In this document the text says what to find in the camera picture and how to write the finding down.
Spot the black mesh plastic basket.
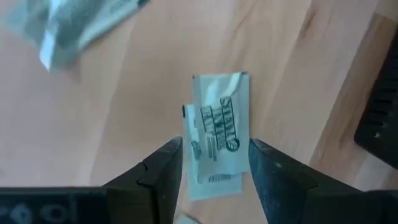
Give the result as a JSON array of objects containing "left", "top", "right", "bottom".
[{"left": 353, "top": 26, "right": 398, "bottom": 170}]

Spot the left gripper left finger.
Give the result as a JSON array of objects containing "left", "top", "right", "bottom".
[{"left": 102, "top": 136, "right": 183, "bottom": 224}]

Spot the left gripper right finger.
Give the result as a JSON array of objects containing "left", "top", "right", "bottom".
[{"left": 248, "top": 138, "right": 365, "bottom": 224}]

